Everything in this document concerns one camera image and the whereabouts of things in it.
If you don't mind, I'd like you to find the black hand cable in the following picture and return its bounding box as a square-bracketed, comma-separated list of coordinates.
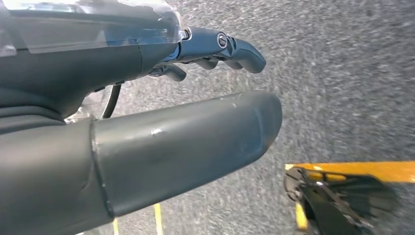
[102, 83, 122, 119]

